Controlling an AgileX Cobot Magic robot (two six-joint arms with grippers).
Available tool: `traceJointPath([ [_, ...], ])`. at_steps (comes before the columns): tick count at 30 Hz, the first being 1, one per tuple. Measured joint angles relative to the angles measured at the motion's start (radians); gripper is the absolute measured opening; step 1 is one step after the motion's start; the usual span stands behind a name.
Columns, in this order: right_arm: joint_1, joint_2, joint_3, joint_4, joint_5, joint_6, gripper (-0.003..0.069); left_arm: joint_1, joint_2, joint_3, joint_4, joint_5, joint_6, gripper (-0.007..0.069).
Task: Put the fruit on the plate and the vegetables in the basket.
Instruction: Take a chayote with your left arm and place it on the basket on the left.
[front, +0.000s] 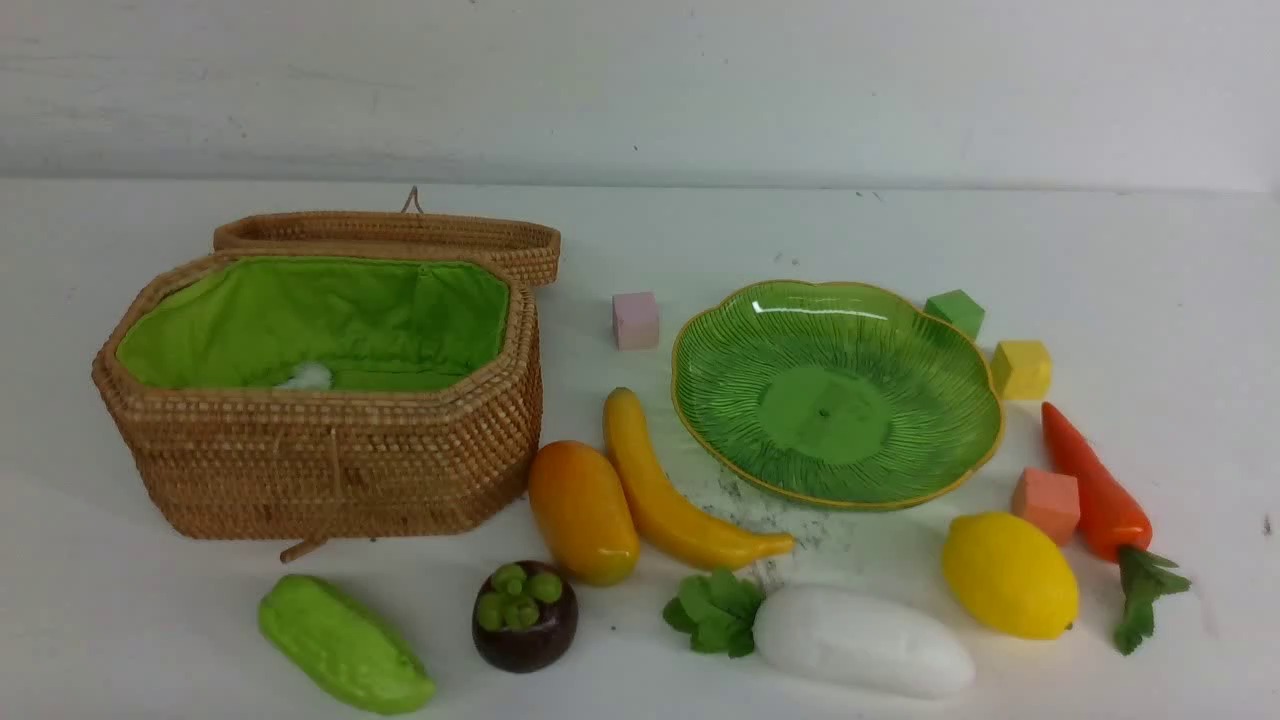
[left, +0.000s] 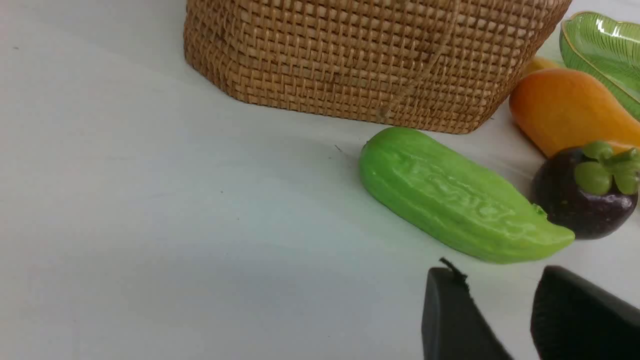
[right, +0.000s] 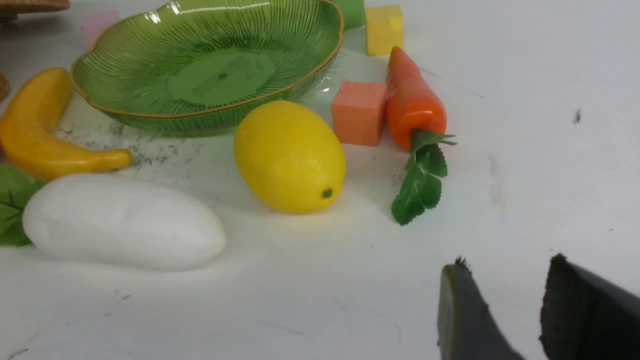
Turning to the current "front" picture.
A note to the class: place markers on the orange toy mango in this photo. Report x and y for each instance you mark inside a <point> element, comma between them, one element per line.
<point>581,510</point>

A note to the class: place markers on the yellow toy banana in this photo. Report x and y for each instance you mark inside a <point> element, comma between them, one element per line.
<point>662,515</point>

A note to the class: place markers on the purple toy mangosteen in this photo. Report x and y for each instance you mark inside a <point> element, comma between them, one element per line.
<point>525,617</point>

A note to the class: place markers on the yellow toy lemon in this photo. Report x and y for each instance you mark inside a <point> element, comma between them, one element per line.
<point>1010,576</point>

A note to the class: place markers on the orange toy carrot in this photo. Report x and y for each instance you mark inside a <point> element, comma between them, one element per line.
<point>1115,528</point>

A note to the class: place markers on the pink foam cube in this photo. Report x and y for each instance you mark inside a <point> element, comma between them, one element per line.
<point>635,321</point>

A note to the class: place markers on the woven wicker basket lid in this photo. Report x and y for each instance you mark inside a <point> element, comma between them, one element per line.
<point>528,252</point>

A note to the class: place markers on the green leaf-shaped glass plate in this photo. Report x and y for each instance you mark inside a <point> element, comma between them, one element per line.
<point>840,395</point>

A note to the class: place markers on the white toy radish green leaves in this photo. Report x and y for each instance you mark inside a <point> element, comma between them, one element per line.
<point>822,633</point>

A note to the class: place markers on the woven wicker basket green lining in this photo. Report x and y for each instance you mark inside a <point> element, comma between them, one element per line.
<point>251,464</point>

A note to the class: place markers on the green foam cube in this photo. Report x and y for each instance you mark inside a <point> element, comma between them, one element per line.
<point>959,309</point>

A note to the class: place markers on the yellow foam cube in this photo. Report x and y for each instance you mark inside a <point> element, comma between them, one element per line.
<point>1022,370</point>

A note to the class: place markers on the orange foam cube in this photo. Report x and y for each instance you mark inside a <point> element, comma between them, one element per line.
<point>1050,501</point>

